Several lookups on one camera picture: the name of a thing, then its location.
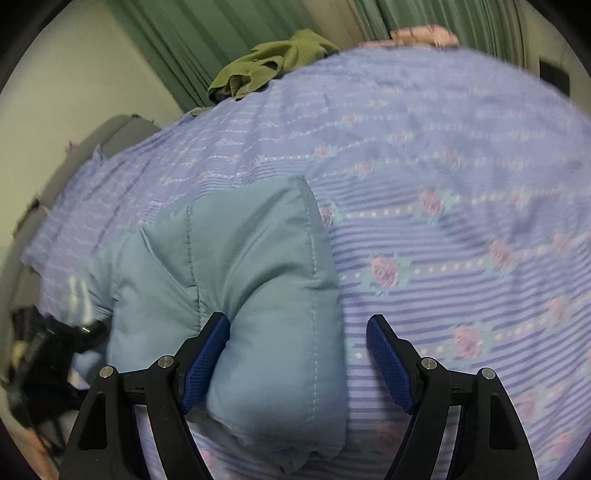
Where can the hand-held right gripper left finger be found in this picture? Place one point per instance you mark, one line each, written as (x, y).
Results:
(207, 360)

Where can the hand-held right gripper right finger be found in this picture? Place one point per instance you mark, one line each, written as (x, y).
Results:
(392, 364)

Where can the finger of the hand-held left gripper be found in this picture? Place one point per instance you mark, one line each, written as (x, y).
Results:
(78, 334)

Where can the light blue padded pants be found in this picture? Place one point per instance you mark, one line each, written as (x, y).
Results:
(258, 286)

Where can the grey upholstered headboard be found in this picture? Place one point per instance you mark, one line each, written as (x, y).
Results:
(115, 134)

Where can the purple floral bed sheet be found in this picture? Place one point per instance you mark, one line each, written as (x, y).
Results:
(438, 161)

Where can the olive green garment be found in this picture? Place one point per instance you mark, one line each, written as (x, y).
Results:
(272, 60)

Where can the green curtain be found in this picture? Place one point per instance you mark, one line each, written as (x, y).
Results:
(198, 41)
(438, 14)

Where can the pink patterned garment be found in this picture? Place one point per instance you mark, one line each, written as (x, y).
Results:
(422, 36)

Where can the black floor heater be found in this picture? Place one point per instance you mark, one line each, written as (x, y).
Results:
(554, 76)

